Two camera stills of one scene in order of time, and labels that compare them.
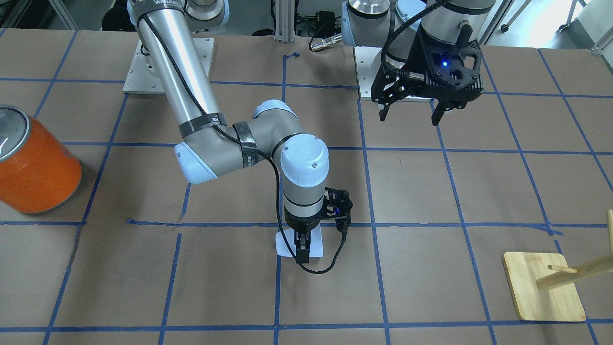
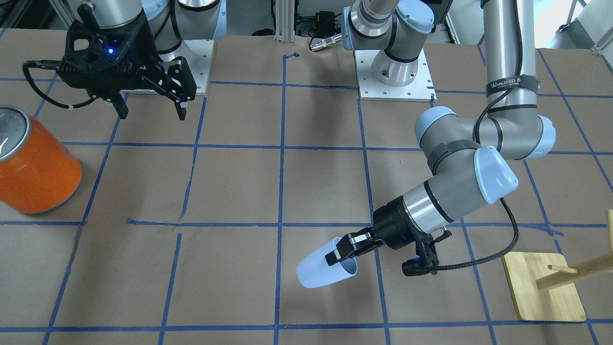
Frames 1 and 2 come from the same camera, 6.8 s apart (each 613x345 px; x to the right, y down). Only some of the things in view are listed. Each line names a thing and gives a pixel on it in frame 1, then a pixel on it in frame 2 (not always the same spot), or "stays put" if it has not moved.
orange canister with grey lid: (39, 172) stays put
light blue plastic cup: (315, 248) -> (314, 270)
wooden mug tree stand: (543, 286) stays put
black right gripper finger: (302, 242) -> (119, 105)
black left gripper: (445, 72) -> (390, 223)
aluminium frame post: (284, 17) stays put
